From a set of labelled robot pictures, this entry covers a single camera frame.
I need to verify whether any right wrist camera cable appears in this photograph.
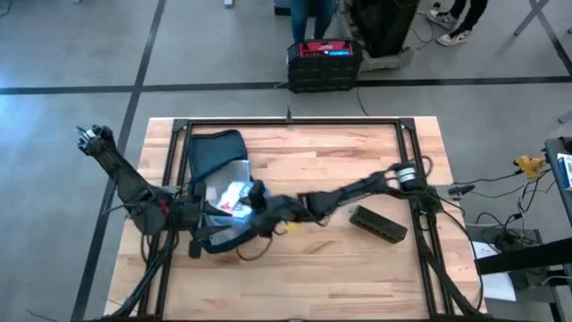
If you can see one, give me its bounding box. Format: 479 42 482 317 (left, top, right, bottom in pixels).
235 232 274 263

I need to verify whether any blue white box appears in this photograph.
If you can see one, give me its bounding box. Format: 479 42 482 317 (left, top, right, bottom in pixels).
556 153 572 191

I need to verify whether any grey metal table leg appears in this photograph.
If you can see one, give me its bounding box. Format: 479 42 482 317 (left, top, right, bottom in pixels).
512 0 551 37

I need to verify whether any black network switch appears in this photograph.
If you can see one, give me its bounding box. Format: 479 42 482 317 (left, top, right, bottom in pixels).
348 204 408 245

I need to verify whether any grey cardboard tray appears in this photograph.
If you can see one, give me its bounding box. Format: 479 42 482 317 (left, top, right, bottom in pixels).
359 44 415 72

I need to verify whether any white paper sheet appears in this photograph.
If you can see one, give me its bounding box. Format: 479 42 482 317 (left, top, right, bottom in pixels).
471 241 517 301

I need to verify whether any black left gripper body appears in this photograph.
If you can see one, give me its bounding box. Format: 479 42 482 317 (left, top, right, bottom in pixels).
165 200 211 236

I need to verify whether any person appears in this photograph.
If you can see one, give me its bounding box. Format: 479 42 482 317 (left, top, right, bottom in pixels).
426 0 489 47
290 0 337 45

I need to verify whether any black metal bar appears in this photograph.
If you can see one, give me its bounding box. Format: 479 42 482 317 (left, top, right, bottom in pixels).
475 236 572 276

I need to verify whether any red black power station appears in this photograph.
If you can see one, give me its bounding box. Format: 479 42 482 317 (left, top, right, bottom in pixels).
286 38 365 94

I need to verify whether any yellow connector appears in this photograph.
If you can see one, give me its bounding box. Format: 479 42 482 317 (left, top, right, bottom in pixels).
512 154 547 181

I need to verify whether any thin black cable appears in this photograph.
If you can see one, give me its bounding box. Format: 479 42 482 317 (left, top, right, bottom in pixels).
468 181 558 200
462 172 519 185

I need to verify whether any navy blue backpack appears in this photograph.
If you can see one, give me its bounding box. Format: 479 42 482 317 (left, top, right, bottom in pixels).
186 128 270 256

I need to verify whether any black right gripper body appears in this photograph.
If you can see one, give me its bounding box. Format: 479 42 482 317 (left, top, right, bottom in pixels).
257 194 314 236

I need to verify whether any black power cable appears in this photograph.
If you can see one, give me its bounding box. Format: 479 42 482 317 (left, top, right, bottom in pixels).
355 87 370 117

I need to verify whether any grey equipment box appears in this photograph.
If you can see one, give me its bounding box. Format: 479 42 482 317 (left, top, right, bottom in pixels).
464 223 544 292

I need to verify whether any large black case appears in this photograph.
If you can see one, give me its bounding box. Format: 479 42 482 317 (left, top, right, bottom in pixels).
350 0 421 59

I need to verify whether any clear blue-edged zip pouch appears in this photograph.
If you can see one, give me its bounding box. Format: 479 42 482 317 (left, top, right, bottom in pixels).
198 158 260 247

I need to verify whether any black plug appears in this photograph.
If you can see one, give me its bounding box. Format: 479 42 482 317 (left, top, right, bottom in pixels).
448 183 475 197

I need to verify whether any black aluminium table frame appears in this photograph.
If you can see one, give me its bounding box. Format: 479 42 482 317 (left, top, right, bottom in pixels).
96 116 488 322

